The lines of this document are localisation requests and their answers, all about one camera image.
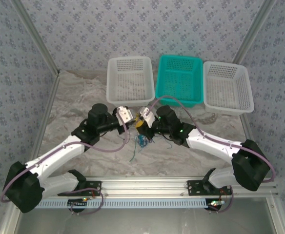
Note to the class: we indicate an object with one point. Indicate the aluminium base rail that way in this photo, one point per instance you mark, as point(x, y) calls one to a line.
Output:
point(145, 187)

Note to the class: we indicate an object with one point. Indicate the aluminium frame post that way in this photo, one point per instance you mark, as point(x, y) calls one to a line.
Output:
point(253, 31)
point(36, 34)

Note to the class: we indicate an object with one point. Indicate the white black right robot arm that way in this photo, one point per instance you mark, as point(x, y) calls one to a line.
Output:
point(210, 146)

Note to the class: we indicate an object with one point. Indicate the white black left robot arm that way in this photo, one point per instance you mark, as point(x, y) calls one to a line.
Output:
point(59, 157)

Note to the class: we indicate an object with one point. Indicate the aluminium side rail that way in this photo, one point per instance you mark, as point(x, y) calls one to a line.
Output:
point(47, 109)
point(246, 126)

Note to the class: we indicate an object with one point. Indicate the small LED controller board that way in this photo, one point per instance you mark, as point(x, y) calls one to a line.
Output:
point(79, 202)
point(215, 202)

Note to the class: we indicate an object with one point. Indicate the teal perforated plastic basket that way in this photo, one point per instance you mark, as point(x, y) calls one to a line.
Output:
point(181, 80)

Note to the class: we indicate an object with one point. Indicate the white perforated plastic basket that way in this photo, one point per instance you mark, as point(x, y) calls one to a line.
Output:
point(228, 87)
point(147, 73)

